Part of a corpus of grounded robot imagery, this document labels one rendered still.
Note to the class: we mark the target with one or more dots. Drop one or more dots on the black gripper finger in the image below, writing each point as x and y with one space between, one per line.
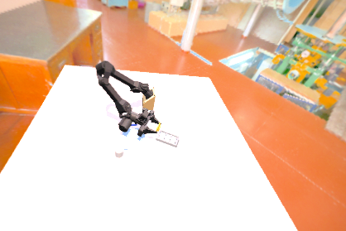
154 120
149 130

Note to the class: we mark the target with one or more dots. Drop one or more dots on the white dish rack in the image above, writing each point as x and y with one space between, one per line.
168 138

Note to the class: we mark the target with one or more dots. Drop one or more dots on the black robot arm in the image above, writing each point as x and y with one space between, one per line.
106 69

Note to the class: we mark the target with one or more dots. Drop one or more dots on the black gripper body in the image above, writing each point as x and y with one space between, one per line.
145 122

